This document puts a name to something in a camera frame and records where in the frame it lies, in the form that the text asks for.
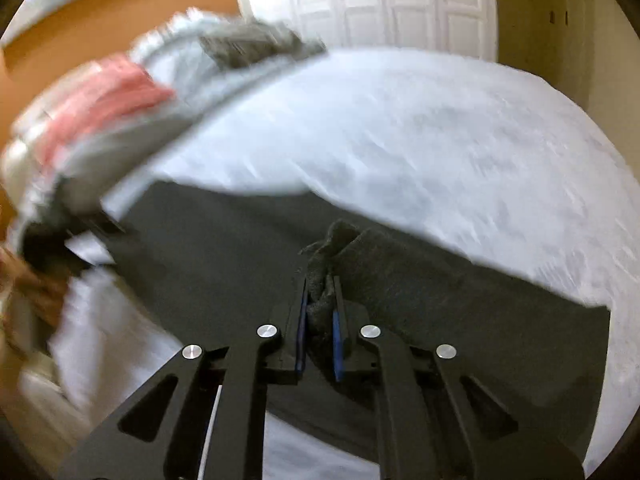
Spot dark grey pants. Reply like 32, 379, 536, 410
105, 182, 610, 460

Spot person's left hand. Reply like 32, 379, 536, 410
1, 246, 68, 358

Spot grey blanket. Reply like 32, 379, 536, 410
1, 9, 326, 254

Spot red orange garment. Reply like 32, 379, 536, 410
36, 53, 176, 172

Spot white butterfly bed sheet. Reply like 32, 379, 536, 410
46, 46, 640, 480

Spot olive grey crumpled garment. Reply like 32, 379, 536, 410
198, 18, 326, 70

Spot white wardrobe doors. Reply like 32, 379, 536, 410
239, 0, 498, 62

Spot beige room door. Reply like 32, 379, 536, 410
497, 0, 594, 108

